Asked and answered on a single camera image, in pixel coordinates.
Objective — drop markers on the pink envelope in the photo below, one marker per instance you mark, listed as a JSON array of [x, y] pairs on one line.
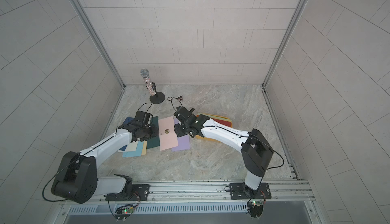
[[167, 136]]

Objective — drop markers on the right green circuit board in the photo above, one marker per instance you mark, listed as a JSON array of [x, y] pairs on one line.
[[254, 209]]

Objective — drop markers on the rhinestone microphone on black stand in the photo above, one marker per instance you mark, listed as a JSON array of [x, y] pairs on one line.
[[155, 96]]

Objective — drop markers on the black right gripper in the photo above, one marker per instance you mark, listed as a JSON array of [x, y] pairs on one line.
[[179, 130]]

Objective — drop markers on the metal base rail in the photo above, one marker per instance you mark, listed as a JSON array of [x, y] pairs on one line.
[[180, 197]]

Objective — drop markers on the red envelope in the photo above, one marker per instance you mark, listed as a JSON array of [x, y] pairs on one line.
[[222, 120]]

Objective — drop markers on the lavender purple envelope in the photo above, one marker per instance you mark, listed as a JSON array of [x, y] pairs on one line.
[[183, 144]]

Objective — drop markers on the cream white envelope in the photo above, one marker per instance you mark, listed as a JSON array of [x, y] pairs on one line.
[[131, 147]]

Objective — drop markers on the green circuit board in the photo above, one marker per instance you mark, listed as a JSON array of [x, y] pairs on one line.
[[254, 209], [123, 212]]

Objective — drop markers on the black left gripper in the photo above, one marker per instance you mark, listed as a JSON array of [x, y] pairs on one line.
[[155, 132]]

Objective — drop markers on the left green circuit board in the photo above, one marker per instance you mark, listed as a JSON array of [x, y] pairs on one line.
[[123, 212]]

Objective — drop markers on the dark green envelope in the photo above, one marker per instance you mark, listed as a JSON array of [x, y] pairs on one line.
[[155, 141]]

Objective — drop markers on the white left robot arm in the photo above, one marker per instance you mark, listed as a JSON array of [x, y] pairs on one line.
[[77, 177]]

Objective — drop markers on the yellow envelope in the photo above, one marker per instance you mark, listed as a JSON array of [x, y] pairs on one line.
[[207, 115]]

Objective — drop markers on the light blue envelope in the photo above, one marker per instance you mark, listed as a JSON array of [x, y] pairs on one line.
[[136, 153]]

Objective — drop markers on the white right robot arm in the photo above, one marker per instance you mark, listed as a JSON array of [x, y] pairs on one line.
[[256, 152]]

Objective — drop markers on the beige tan envelope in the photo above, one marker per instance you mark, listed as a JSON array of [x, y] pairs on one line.
[[144, 148]]

